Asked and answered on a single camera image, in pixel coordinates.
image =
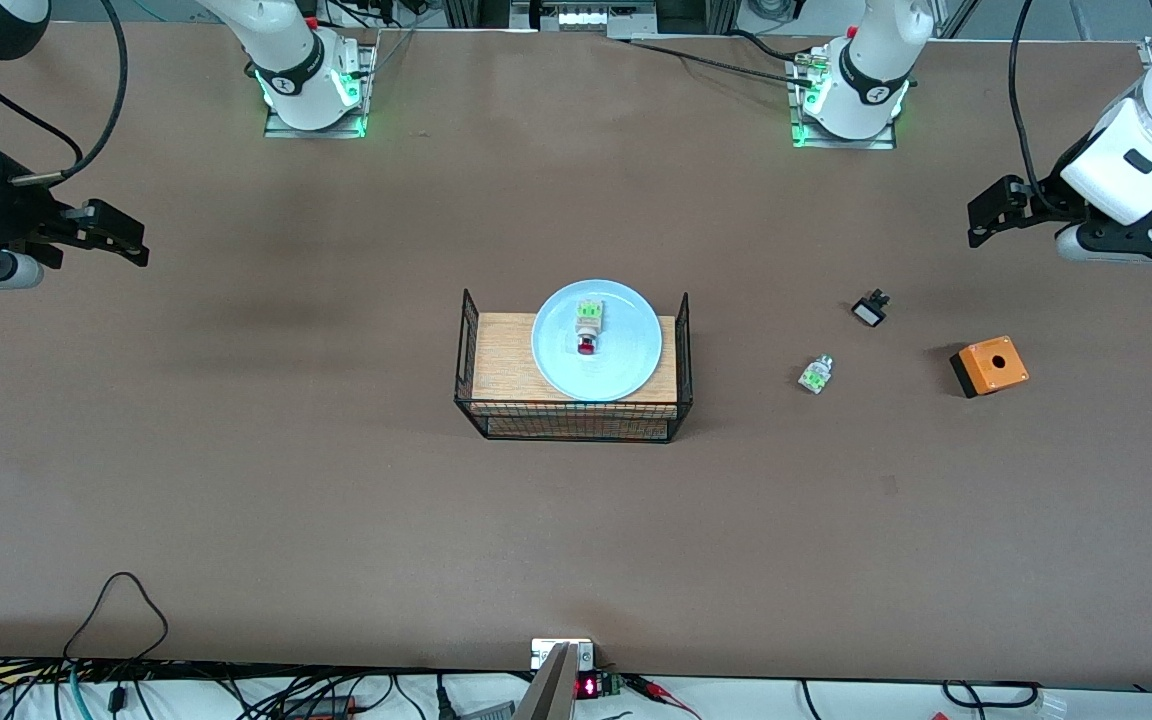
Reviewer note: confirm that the grey angled beam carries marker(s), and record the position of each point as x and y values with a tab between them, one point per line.
548	695

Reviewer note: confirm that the green push button switch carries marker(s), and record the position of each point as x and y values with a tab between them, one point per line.
815	377

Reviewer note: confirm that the orange button enclosure box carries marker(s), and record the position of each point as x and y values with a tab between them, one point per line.
994	365

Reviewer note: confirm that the red black clip lead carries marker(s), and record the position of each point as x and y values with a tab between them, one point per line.
648	686

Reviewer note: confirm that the light blue round plate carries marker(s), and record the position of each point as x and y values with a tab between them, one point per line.
556	360

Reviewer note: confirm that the aluminium frame structure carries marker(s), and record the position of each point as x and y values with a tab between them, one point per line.
576	18

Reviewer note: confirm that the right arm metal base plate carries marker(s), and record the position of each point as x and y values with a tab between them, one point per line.
281	130

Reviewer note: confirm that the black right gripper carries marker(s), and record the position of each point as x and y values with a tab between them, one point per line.
14	213

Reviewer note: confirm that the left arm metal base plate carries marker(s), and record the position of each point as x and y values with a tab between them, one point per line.
881	143

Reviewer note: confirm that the wooden board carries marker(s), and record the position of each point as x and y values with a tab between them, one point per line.
501	360

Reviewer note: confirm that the silver metal bracket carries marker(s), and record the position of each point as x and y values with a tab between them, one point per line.
539	652

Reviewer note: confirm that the red push button switch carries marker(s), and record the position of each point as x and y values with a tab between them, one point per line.
590	318

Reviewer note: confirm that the black white push button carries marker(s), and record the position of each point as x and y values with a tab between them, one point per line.
869	313

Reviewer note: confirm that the red digit display module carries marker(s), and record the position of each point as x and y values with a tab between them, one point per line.
588	687

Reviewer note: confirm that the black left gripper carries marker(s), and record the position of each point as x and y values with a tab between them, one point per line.
1049	200

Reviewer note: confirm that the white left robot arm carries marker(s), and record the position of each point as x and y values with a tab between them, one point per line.
871	70

